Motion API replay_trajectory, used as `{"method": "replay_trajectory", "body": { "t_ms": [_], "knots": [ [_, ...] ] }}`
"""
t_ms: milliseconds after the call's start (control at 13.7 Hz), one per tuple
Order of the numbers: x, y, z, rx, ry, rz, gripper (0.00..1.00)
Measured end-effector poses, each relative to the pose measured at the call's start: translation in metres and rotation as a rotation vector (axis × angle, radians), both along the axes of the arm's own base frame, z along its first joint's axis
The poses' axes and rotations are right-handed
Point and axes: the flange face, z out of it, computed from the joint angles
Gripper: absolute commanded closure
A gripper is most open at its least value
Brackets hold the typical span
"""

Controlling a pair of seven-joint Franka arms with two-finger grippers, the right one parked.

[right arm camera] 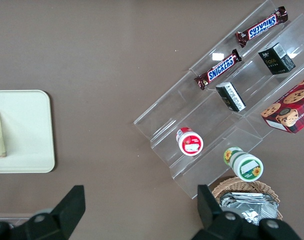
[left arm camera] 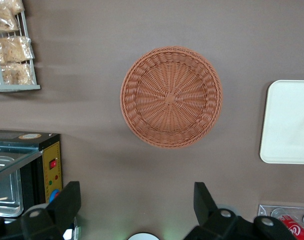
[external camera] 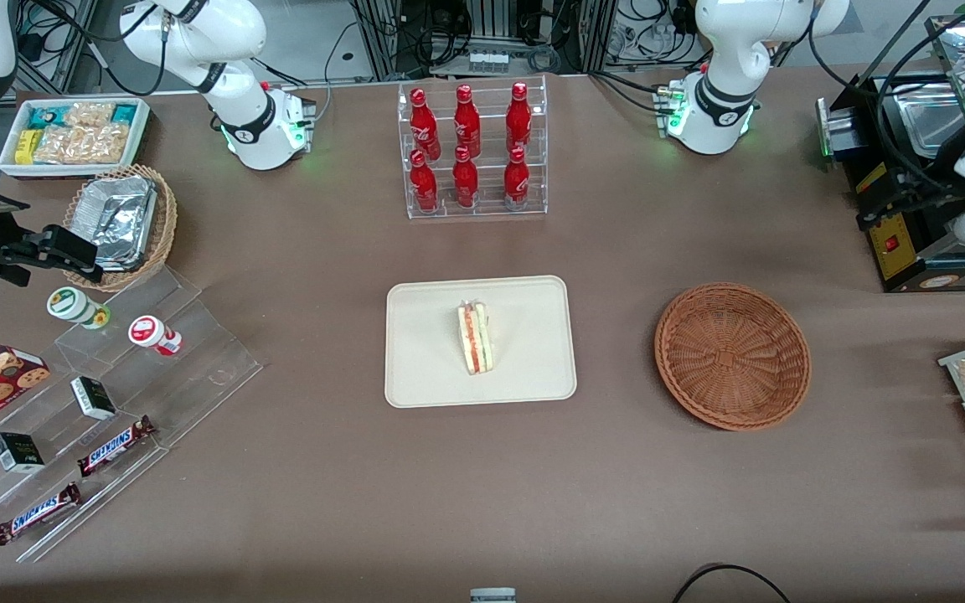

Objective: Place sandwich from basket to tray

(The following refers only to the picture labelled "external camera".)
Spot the clear acrylic bottle rack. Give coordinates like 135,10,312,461
397,75,549,220

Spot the red cola bottle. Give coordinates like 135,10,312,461
503,147,531,210
453,85,482,158
506,82,533,153
410,150,440,213
452,146,480,209
410,88,441,160

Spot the aluminium foil container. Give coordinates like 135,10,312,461
72,174,158,273

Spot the cream rectangular tray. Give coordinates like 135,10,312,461
384,276,578,410

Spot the black appliance yellow panel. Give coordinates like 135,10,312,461
836,71,965,294

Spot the small black box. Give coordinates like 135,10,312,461
0,432,46,475
70,376,117,421

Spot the clear acrylic stepped display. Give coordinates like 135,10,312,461
0,266,264,564

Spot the steel tray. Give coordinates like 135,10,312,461
897,80,965,157

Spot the light tan wicker basket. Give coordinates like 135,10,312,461
62,163,178,293

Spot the red lid yogurt cup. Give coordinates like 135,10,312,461
128,315,183,358

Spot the white rectangular snack bin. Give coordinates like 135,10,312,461
0,97,152,180

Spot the aluminium frame equipment rack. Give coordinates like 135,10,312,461
348,0,617,81

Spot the large clear cracker bag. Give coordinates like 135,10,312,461
33,123,130,166

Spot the Snickers chocolate bar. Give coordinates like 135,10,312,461
0,482,83,547
76,415,157,478

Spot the small clear cracker bag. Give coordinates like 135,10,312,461
64,101,115,128

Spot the green lid yogurt cup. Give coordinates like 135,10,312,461
47,286,111,330

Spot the triangular sandwich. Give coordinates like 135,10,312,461
457,301,496,376

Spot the round brown wicker basket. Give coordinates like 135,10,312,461
654,282,812,432

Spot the black cable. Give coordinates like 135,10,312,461
671,564,793,603

